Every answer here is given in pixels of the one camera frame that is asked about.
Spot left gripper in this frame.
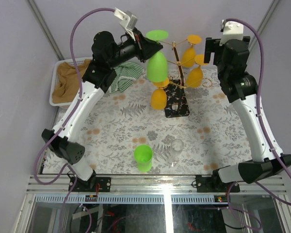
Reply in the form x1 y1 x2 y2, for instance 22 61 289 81
107 26 162 68

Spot green wine glass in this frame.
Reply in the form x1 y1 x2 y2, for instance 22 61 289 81
146 30 169 83

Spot orange wine glass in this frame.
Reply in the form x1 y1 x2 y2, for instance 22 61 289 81
187 54 204 88
180 34 202 68

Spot orange plastic cup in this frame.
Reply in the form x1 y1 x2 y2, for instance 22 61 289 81
150 78 169 110

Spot gold wine glass rack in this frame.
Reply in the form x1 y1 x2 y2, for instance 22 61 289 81
157 38 213 119

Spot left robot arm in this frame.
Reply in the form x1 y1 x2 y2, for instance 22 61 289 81
42 28 163 192

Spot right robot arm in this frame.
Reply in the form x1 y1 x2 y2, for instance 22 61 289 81
204 36 291 192

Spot clear glass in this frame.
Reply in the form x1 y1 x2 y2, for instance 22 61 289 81
167 139 184 167

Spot green striped cloth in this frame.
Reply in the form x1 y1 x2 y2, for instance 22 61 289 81
108 62 144 93

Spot brown cloth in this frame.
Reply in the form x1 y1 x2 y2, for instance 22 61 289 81
52 62 80 104

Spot floral tablecloth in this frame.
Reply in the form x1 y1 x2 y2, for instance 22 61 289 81
42 67 269 175

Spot white plastic basket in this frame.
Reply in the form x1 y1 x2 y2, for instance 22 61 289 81
49 56 98 107

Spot green plastic cup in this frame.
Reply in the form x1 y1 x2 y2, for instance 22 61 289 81
134 145 153 172

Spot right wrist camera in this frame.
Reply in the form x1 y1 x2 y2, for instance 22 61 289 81
219 20 243 46

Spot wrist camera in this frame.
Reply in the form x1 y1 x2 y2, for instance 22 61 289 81
113 8 138 40
219 20 243 46

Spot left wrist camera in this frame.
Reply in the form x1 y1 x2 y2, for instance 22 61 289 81
113 8 138 40

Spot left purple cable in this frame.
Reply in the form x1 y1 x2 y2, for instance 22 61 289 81
33 7 117 233

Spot purple cable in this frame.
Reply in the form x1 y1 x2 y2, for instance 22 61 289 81
224 18 291 230
33 7 117 233

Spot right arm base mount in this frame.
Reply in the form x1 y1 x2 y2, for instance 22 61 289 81
195 175 232 193

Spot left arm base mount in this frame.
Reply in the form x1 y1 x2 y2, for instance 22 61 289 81
67 172 112 193

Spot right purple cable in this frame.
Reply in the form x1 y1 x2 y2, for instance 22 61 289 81
224 18 291 230

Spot aluminium rail frame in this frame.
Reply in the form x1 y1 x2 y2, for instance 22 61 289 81
26 174 288 195

